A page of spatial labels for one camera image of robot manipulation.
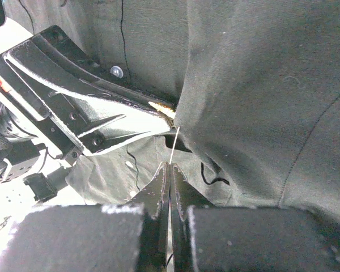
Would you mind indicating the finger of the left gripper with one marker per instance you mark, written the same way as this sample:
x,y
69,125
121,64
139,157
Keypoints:
x,y
61,49
96,122

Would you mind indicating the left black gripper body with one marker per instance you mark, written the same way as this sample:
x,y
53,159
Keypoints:
x,y
33,147

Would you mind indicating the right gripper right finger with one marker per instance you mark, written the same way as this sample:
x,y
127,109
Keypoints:
x,y
209,238

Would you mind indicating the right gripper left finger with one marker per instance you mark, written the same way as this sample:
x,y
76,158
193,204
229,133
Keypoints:
x,y
129,237

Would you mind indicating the gold brooch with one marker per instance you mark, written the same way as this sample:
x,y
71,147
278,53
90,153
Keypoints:
x,y
170,114

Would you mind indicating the black button shirt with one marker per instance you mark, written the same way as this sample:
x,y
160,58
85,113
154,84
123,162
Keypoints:
x,y
256,85

